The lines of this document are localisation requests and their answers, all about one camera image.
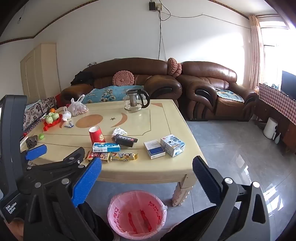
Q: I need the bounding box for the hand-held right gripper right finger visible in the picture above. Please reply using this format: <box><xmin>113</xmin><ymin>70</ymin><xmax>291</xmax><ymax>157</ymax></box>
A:
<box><xmin>192</xmin><ymin>156</ymin><xmax>272</xmax><ymax>241</ymax></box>

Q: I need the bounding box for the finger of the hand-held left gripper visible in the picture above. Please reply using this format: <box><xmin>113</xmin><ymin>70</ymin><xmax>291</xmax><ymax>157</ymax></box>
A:
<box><xmin>25</xmin><ymin>144</ymin><xmax>48</xmax><ymax>162</ymax></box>
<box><xmin>17</xmin><ymin>147</ymin><xmax>86</xmax><ymax>193</ymax></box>

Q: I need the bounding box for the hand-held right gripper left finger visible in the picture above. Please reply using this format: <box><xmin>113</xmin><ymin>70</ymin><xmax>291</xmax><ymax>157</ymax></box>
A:
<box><xmin>23</xmin><ymin>158</ymin><xmax>102</xmax><ymax>241</ymax></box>

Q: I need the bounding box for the red and gold box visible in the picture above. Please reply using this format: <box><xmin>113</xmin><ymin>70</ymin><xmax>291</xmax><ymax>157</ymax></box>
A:
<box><xmin>85</xmin><ymin>151</ymin><xmax>110</xmax><ymax>164</ymax></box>

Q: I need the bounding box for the blue and white medicine box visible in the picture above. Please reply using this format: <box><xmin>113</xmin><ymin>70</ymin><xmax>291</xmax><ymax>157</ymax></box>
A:
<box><xmin>92</xmin><ymin>142</ymin><xmax>122</xmax><ymax>153</ymax></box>

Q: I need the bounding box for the yellow snack wrapper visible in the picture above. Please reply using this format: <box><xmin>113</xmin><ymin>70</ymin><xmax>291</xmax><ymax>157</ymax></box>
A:
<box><xmin>111</xmin><ymin>152</ymin><xmax>139</xmax><ymax>162</ymax></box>

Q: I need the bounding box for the red paper cup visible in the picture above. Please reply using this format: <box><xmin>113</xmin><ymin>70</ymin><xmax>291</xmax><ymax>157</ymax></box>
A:
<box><xmin>89</xmin><ymin>126</ymin><xmax>106</xmax><ymax>144</ymax></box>

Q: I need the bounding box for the white and blue carton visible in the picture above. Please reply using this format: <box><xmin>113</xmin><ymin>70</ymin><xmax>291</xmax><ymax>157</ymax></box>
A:
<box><xmin>160</xmin><ymin>134</ymin><xmax>186</xmax><ymax>157</ymax></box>

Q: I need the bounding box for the black rectangular box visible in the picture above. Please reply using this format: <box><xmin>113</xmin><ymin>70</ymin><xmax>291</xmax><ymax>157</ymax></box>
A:
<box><xmin>112</xmin><ymin>134</ymin><xmax>138</xmax><ymax>148</ymax></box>

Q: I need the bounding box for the white wrapper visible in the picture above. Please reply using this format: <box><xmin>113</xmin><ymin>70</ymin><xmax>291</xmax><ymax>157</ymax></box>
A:
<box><xmin>112</xmin><ymin>127</ymin><xmax>128</xmax><ymax>138</ymax></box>

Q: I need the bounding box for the pink lined trash bin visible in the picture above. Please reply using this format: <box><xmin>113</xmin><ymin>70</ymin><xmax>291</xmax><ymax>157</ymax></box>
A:
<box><xmin>107</xmin><ymin>190</ymin><xmax>167</xmax><ymax>240</ymax></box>

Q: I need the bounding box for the blue and white flat pack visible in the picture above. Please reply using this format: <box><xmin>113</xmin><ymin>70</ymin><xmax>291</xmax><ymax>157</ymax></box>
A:
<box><xmin>144</xmin><ymin>140</ymin><xmax>166</xmax><ymax>160</ymax></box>

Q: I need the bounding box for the red fruit tray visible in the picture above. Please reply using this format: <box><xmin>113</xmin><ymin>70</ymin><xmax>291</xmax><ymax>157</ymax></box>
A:
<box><xmin>43</xmin><ymin>113</ymin><xmax>63</xmax><ymax>131</ymax></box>

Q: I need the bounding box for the dark floral patterned cover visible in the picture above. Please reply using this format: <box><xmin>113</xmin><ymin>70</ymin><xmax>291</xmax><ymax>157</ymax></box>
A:
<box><xmin>23</xmin><ymin>97</ymin><xmax>57</xmax><ymax>131</ymax></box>

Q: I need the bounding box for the clear plastic bag of nuts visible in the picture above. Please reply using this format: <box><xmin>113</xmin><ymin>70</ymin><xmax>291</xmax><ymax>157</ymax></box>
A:
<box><xmin>67</xmin><ymin>94</ymin><xmax>89</xmax><ymax>116</ymax></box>

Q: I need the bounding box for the cream wardrobe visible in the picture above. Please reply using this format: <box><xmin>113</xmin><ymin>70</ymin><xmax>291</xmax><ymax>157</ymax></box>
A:
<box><xmin>20</xmin><ymin>42</ymin><xmax>58</xmax><ymax>103</ymax></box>

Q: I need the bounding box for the beige coffee table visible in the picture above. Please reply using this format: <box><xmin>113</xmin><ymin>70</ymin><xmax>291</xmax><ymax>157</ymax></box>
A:
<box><xmin>22</xmin><ymin>99</ymin><xmax>201</xmax><ymax>207</ymax></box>

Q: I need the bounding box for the blue floral cushion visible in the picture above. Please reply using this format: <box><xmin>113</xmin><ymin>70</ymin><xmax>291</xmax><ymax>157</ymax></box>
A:
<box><xmin>82</xmin><ymin>85</ymin><xmax>144</xmax><ymax>104</ymax></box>

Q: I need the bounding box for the white round appliance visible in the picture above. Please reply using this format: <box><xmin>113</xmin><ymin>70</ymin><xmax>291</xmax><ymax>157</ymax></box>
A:
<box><xmin>263</xmin><ymin>117</ymin><xmax>279</xmax><ymax>140</ymax></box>

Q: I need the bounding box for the black clothing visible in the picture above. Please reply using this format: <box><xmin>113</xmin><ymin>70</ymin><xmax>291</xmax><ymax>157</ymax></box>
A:
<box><xmin>70</xmin><ymin>71</ymin><xmax>94</xmax><ymax>86</ymax></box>

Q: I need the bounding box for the blue seat cloth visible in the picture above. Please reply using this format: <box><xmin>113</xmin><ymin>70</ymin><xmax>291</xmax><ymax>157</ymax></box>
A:
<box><xmin>215</xmin><ymin>89</ymin><xmax>245</xmax><ymax>103</ymax></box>

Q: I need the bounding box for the round pink cushion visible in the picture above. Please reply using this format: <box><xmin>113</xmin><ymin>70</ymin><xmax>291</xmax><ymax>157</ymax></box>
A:
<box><xmin>167</xmin><ymin>57</ymin><xmax>183</xmax><ymax>78</ymax></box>
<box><xmin>112</xmin><ymin>71</ymin><xmax>135</xmax><ymax>87</ymax></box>

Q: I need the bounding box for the red checkered tablecloth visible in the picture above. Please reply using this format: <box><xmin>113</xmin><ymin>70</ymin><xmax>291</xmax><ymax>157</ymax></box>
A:
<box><xmin>258</xmin><ymin>83</ymin><xmax>296</xmax><ymax>126</ymax></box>

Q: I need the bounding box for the brown leather armchair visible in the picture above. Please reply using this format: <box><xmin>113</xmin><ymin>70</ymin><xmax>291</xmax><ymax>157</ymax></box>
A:
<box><xmin>177</xmin><ymin>61</ymin><xmax>259</xmax><ymax>122</ymax></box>

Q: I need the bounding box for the brown leather sofa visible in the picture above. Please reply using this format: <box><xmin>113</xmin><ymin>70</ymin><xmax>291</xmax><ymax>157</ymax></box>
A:
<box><xmin>60</xmin><ymin>57</ymin><xmax>183</xmax><ymax>110</ymax></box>

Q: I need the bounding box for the black television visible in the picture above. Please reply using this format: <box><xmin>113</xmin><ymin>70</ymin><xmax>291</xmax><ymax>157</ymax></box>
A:
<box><xmin>281</xmin><ymin>70</ymin><xmax>296</xmax><ymax>102</ymax></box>

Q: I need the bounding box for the beige curtain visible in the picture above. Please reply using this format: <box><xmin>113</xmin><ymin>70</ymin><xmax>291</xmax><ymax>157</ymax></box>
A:
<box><xmin>248</xmin><ymin>15</ymin><xmax>264</xmax><ymax>90</ymax></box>

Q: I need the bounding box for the glass teapot black handle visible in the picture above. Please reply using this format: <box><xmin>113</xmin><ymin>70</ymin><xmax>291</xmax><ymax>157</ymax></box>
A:
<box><xmin>122</xmin><ymin>89</ymin><xmax>151</xmax><ymax>113</ymax></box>

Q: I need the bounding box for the black wall cable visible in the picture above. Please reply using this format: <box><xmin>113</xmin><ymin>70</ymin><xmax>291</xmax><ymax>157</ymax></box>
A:
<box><xmin>158</xmin><ymin>10</ymin><xmax>163</xmax><ymax>60</ymax></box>

